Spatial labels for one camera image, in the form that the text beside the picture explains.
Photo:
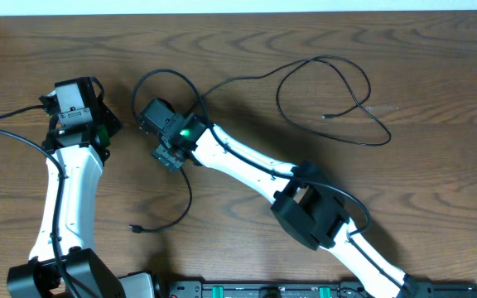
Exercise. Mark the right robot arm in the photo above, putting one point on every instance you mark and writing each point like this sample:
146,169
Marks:
302,200

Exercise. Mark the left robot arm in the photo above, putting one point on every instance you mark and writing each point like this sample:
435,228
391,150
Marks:
76,145

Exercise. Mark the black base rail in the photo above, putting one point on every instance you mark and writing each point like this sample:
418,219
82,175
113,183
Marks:
144,284

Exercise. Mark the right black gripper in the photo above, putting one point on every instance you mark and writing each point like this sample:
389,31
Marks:
161,152

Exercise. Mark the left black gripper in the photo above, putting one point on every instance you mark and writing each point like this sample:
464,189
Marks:
108,117

